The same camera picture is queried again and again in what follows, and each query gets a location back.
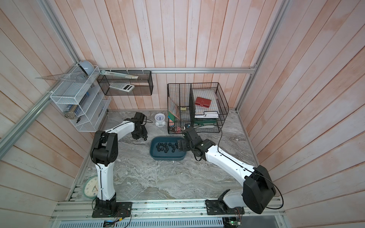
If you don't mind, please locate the dark teal storage box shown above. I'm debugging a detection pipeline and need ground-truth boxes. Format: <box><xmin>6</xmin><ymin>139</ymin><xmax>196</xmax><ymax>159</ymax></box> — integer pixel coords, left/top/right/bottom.
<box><xmin>150</xmin><ymin>136</ymin><xmax>186</xmax><ymax>161</ymax></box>

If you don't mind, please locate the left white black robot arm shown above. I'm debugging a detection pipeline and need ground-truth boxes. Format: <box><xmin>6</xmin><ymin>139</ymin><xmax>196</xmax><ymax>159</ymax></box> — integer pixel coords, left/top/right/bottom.
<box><xmin>90</xmin><ymin>112</ymin><xmax>147</xmax><ymax>218</ymax></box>

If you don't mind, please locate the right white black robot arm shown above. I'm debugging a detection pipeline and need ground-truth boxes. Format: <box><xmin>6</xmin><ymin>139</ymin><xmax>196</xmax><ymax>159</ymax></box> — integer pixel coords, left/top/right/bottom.
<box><xmin>178</xmin><ymin>127</ymin><xmax>284</xmax><ymax>214</ymax></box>

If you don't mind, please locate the small white alarm clock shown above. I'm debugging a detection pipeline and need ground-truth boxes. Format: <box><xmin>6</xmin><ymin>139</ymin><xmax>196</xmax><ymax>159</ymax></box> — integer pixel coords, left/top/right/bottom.
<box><xmin>155</xmin><ymin>113</ymin><xmax>166</xmax><ymax>127</ymax></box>

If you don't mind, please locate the white tray in organizer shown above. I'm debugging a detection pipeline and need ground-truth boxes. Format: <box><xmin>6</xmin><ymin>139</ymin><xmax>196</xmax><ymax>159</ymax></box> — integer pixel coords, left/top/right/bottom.
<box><xmin>194</xmin><ymin>112</ymin><xmax>219</xmax><ymax>119</ymax></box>

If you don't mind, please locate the white calculator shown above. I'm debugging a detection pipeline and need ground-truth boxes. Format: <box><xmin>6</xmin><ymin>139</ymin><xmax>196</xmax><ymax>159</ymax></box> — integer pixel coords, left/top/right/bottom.
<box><xmin>109</xmin><ymin>83</ymin><xmax>135</xmax><ymax>93</ymax></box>

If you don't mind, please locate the red wallet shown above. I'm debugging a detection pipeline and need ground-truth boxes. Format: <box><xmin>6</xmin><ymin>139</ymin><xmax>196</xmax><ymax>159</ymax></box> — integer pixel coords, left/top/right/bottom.
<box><xmin>194</xmin><ymin>97</ymin><xmax>212</xmax><ymax>108</ymax></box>

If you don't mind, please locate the clear plastic ruler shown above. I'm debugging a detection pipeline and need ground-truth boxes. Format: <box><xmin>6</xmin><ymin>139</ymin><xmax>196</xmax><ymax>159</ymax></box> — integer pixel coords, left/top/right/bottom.
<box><xmin>100</xmin><ymin>70</ymin><xmax>138</xmax><ymax>79</ymax></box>

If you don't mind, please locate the grey computer mouse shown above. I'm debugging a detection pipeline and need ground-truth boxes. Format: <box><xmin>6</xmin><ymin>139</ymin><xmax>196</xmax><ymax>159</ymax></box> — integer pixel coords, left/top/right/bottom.
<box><xmin>78</xmin><ymin>60</ymin><xmax>95</xmax><ymax>76</ymax></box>

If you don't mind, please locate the black wire desk organizer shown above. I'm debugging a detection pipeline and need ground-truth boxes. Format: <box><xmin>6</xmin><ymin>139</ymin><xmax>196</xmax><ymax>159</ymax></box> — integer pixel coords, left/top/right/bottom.
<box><xmin>167</xmin><ymin>82</ymin><xmax>229</xmax><ymax>135</ymax></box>

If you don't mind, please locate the black wire wall basket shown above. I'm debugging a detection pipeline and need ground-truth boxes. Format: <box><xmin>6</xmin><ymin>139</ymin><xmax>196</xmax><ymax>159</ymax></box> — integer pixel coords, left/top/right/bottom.
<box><xmin>97</xmin><ymin>70</ymin><xmax>154</xmax><ymax>96</ymax></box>

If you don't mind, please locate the white wire wall shelf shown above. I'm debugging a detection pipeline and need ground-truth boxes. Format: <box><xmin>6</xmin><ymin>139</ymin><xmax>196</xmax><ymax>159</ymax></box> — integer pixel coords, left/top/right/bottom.
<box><xmin>50</xmin><ymin>66</ymin><xmax>111</xmax><ymax>133</ymax></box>

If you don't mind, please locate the green round wall clock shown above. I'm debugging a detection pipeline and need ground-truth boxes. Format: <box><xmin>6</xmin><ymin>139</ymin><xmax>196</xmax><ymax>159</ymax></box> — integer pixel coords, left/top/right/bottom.
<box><xmin>83</xmin><ymin>176</ymin><xmax>99</xmax><ymax>199</ymax></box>

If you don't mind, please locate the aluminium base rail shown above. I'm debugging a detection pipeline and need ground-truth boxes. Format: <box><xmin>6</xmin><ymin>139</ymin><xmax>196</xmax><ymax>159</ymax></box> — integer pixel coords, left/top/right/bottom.
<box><xmin>49</xmin><ymin>196</ymin><xmax>287</xmax><ymax>221</ymax></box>

